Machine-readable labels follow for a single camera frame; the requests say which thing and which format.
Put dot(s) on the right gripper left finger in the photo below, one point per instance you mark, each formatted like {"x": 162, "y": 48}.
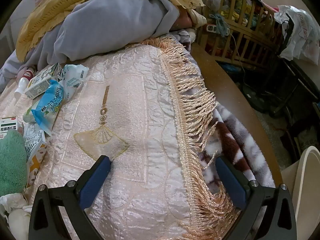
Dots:
{"x": 46, "y": 221}

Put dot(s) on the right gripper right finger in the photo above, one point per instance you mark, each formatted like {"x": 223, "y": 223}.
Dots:
{"x": 249, "y": 196}

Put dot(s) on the white trash bucket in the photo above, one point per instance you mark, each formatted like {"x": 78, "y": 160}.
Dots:
{"x": 303, "y": 180}

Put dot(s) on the brown white fleece blanket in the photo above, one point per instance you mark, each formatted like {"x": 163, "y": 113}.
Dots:
{"x": 234, "y": 141}

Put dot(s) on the green plush cloth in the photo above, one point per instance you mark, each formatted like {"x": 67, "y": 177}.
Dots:
{"x": 13, "y": 163}

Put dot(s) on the printed drink carton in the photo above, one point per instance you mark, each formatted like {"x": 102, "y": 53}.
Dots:
{"x": 36, "y": 147}

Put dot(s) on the white medicine box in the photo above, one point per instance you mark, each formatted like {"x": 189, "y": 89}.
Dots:
{"x": 8, "y": 123}

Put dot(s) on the blue snack wrapper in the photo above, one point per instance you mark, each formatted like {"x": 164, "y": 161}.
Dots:
{"x": 48, "y": 107}

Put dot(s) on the green white milk carton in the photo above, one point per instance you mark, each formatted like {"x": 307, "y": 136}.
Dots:
{"x": 41, "y": 81}

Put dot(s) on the pink embroidered bedspread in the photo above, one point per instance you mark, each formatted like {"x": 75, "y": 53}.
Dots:
{"x": 146, "y": 108}

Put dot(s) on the small white bottle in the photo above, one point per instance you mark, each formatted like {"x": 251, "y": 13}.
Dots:
{"x": 24, "y": 82}

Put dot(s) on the white crumpled wrapper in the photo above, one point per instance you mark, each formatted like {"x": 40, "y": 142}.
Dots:
{"x": 72, "y": 77}

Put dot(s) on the white plastic bag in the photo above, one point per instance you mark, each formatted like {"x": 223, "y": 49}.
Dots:
{"x": 303, "y": 34}

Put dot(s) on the wooden baby crib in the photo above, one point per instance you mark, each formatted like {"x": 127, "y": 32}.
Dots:
{"x": 239, "y": 32}

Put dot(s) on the grey blue quilt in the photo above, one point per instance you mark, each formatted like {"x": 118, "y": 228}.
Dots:
{"x": 95, "y": 27}

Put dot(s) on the wooden bed frame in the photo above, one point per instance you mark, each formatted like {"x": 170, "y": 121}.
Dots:
{"x": 228, "y": 94}

